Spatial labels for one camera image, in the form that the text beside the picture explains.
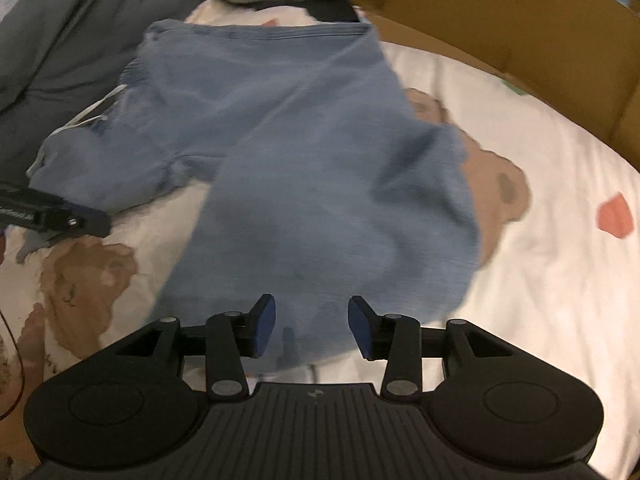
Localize black cloth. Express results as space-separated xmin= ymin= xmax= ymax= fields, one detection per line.
xmin=252 ymin=0 xmax=361 ymax=23

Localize slate grey pillow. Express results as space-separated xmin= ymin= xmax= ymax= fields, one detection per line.
xmin=0 ymin=0 xmax=211 ymax=186

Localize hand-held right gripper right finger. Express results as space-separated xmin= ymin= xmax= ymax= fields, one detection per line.
xmin=348 ymin=295 xmax=516 ymax=402

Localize brown cardboard sheet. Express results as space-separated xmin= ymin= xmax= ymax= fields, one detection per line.
xmin=345 ymin=0 xmax=640 ymax=171

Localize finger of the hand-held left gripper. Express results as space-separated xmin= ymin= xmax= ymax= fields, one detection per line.
xmin=50 ymin=202 xmax=111 ymax=238

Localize blue denim jeans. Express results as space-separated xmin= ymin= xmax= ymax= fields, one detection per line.
xmin=17 ymin=19 xmax=483 ymax=376

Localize bear printed cream blanket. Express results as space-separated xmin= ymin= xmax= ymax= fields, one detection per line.
xmin=0 ymin=0 xmax=640 ymax=480

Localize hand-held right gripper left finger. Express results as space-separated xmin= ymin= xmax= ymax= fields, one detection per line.
xmin=117 ymin=294 xmax=277 ymax=402

